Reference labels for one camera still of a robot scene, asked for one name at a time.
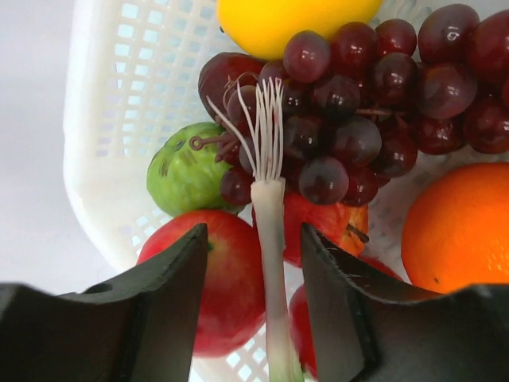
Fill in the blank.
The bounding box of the dark purple grape bunch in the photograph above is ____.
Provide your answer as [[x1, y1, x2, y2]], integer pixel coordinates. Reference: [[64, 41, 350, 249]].
[[218, 1, 508, 206]]

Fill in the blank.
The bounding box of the dark plum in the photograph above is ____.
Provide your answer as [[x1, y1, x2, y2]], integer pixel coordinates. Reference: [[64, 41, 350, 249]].
[[198, 52, 266, 119]]

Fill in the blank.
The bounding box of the small red apple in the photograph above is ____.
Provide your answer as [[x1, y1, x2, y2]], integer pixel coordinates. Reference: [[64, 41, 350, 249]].
[[283, 191, 368, 267]]

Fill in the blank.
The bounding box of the red green apple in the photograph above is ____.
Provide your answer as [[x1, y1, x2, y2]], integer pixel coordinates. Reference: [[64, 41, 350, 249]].
[[289, 283, 318, 381]]

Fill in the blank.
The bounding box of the orange fruit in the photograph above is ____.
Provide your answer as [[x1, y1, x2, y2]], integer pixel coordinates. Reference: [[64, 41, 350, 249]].
[[401, 162, 508, 293]]

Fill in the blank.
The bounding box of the yellow lemon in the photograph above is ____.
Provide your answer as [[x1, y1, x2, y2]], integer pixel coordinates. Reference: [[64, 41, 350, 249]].
[[216, 0, 383, 60]]

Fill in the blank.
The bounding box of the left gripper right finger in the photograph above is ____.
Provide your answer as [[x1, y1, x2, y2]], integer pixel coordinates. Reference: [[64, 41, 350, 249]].
[[301, 224, 508, 382]]

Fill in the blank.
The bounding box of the large red apple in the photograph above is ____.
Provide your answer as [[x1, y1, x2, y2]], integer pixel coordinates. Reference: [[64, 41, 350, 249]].
[[138, 210, 266, 357]]

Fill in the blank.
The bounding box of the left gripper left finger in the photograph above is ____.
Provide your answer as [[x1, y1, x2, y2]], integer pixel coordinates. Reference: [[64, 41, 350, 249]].
[[1, 224, 208, 381]]

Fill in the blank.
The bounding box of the green custard apple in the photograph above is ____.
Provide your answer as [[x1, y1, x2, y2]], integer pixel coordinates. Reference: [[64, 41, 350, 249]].
[[146, 122, 243, 217]]

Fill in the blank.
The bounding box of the white plastic basket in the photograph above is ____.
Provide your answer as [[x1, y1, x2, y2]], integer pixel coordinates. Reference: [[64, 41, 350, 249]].
[[64, 0, 508, 381]]

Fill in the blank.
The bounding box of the green onion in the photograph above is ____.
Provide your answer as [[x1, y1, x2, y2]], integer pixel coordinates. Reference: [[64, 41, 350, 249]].
[[208, 78, 305, 382]]

